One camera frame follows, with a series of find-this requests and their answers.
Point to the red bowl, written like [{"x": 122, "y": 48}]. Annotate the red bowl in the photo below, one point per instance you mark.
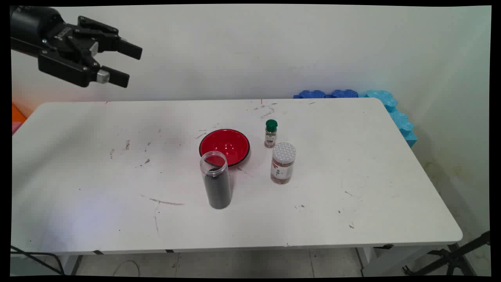
[{"x": 231, "y": 145}]

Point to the orange block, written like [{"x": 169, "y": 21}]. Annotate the orange block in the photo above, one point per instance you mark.
[{"x": 17, "y": 113}]

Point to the nut jar with white lid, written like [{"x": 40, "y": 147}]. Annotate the nut jar with white lid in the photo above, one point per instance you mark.
[{"x": 282, "y": 168}]

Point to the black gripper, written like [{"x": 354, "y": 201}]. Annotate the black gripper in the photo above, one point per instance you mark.
[{"x": 43, "y": 29}]

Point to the light blue foam mat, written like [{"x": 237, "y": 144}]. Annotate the light blue foam mat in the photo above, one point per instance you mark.
[{"x": 399, "y": 117}]

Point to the dark blue foam mat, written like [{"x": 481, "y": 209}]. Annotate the dark blue foam mat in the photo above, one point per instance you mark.
[{"x": 313, "y": 94}]

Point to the clear jar with black grains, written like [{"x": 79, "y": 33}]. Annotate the clear jar with black grains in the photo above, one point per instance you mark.
[{"x": 217, "y": 188}]

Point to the green-capped spice bottle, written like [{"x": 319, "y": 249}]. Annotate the green-capped spice bottle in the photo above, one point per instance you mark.
[{"x": 270, "y": 135}]

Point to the black tripod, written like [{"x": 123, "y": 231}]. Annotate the black tripod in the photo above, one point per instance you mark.
[{"x": 454, "y": 258}]

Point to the white table leg frame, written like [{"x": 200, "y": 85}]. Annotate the white table leg frame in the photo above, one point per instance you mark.
[
  {"x": 68, "y": 264},
  {"x": 387, "y": 262}
]

